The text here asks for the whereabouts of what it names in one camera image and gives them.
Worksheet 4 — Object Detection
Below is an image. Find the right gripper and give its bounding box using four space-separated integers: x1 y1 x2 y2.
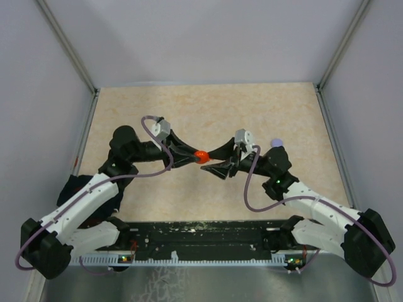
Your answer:
201 138 274 179

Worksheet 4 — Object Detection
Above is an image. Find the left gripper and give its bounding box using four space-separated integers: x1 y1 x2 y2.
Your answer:
128 129 201 171

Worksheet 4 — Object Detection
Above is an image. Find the red earbud charging case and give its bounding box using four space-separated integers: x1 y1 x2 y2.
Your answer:
194 150 210 164

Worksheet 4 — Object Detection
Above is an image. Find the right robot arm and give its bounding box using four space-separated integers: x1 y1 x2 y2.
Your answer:
202 143 397 286

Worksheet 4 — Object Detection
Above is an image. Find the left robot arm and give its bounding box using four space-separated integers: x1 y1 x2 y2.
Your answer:
15 120 200 279

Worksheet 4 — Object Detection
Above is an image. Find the purple earbud charging case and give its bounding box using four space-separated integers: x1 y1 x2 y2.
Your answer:
271 138 283 147

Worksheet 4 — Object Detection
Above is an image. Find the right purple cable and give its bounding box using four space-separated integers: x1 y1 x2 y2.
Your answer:
244 145 397 286

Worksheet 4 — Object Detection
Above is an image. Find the purple cable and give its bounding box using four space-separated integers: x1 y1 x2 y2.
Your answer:
244 145 397 286
14 115 174 271

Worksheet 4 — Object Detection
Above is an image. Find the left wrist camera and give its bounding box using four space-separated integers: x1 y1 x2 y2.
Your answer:
151 119 171 141

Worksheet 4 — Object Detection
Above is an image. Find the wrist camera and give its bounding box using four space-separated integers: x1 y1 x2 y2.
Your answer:
151 119 171 141
234 128 255 152

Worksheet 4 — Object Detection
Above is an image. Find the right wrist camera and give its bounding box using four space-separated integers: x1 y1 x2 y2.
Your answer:
234 128 255 152

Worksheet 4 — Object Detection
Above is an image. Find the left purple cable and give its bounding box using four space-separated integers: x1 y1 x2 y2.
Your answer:
14 115 174 271

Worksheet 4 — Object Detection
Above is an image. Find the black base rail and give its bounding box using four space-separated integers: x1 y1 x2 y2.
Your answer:
101 220 304 262

